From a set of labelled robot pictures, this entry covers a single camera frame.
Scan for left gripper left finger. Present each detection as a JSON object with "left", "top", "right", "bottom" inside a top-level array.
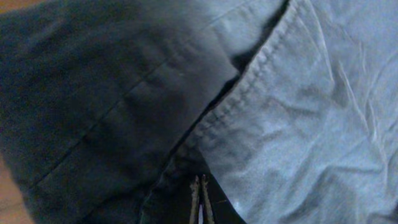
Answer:
[{"left": 189, "top": 176, "right": 200, "bottom": 224}]

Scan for dark blue denim shorts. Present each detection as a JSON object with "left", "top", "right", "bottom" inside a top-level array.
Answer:
[{"left": 1, "top": 0, "right": 397, "bottom": 223}]

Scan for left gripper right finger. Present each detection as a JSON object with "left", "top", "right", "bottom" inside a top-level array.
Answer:
[{"left": 200, "top": 174, "right": 215, "bottom": 224}]

